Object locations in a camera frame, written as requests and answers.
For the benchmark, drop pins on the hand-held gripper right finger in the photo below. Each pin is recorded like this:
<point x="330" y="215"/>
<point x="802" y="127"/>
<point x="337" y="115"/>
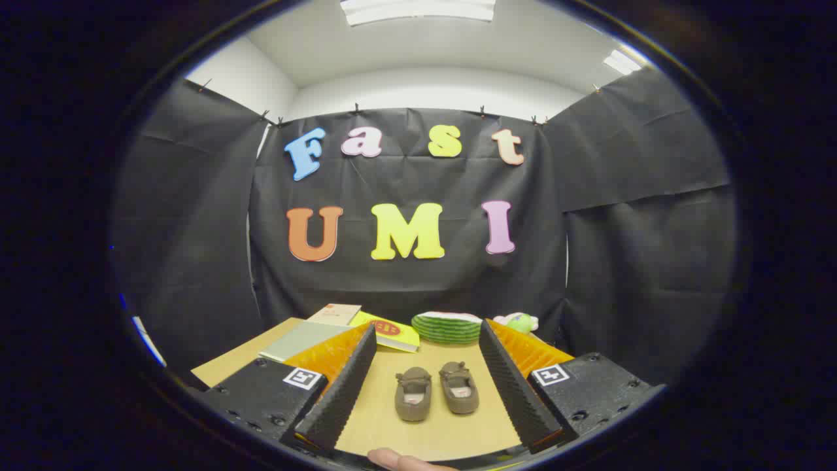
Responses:
<point x="513" y="392"/>

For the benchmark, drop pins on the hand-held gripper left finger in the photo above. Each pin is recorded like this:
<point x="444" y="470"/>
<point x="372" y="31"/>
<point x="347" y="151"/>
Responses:
<point x="340" y="392"/>

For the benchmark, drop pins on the brown shoe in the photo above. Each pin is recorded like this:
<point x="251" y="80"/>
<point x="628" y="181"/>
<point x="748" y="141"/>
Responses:
<point x="459" y="389"/>
<point x="413" y="392"/>

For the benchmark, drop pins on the grey-green fabric storage box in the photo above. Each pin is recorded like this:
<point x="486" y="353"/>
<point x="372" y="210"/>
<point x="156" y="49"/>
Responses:
<point x="301" y="340"/>

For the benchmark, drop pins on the pink and green plush toy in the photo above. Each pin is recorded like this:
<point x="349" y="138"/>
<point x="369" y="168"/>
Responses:
<point x="521" y="322"/>

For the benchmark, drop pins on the beige book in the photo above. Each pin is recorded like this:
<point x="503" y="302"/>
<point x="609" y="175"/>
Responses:
<point x="335" y="315"/>

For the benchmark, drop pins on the yellow book with red circle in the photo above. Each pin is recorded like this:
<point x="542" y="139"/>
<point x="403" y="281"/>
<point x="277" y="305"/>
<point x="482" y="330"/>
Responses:
<point x="404" y="338"/>

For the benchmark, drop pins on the watermelon slice plush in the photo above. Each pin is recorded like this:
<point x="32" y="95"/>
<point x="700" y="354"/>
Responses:
<point x="444" y="330"/>

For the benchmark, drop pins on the small ceiling light panel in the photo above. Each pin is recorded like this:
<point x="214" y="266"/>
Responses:
<point x="621" y="62"/>

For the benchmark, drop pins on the long ceiling light panel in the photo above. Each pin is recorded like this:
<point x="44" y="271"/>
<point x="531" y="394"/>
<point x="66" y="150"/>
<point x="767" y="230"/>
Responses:
<point x="418" y="10"/>

